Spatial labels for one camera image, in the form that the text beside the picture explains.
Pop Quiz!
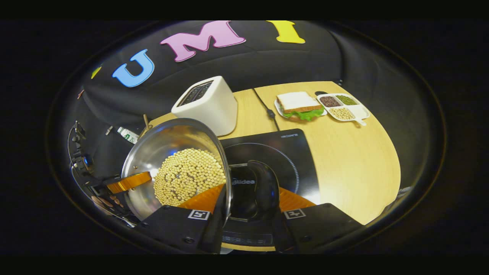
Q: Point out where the white drink bottle green label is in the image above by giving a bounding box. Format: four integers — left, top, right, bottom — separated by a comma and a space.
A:
117, 127, 139, 144

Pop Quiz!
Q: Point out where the pile of yellow soybeans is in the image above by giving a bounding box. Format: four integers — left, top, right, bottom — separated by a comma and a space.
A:
153, 148, 227, 207

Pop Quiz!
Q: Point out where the white divided tray with beans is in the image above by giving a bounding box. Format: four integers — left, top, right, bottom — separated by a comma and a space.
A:
316, 93, 370, 126

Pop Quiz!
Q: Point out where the steel pot with black handles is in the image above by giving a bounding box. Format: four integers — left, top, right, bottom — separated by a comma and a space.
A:
121, 118, 280, 224

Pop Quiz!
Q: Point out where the black induction cooktop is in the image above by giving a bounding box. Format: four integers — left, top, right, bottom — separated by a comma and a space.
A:
220, 128, 321, 247

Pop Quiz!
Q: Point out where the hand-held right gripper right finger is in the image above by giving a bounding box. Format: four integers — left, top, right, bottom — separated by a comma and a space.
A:
270, 186, 364, 254

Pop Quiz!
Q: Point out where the sandwich with lettuce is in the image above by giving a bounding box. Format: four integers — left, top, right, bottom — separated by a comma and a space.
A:
276, 91, 325, 121

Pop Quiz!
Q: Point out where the white toaster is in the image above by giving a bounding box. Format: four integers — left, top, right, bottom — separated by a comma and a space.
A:
171, 76, 238, 137

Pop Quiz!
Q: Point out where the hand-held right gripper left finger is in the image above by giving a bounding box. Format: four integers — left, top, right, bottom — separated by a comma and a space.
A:
138, 183, 230, 254

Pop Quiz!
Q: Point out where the black power cable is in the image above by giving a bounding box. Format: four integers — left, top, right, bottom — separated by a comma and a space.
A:
252, 88, 280, 131

